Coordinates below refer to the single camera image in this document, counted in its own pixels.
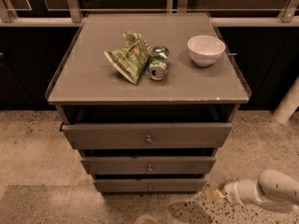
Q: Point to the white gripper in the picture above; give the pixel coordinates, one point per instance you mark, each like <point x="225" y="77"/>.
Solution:
<point x="231" y="191"/>

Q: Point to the grey drawer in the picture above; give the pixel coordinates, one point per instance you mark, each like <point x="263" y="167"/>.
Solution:
<point x="146" y="135"/>
<point x="149" y="185"/>
<point x="148" y="165"/>

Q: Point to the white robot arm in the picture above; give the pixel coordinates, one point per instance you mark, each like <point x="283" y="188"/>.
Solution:
<point x="272" y="191"/>

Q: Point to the grey bottom drawer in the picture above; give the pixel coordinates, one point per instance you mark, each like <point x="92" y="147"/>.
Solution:
<point x="149" y="185"/>

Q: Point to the grey top drawer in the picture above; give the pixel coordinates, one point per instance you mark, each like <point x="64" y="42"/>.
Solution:
<point x="146" y="135"/>

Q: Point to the green crushed soda can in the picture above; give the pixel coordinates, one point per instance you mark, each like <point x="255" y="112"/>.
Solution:
<point x="158" y="68"/>

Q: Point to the white ceramic bowl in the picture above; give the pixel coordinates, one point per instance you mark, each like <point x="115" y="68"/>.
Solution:
<point x="205" y="50"/>

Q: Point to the green crumpled chip bag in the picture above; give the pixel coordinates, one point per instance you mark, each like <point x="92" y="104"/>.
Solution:
<point x="132" y="59"/>

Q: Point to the white cylindrical post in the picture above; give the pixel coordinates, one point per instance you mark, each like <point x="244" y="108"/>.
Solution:
<point x="288" y="104"/>

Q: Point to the metal window frame railing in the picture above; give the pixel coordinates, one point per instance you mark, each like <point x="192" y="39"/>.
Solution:
<point x="223" y="13"/>

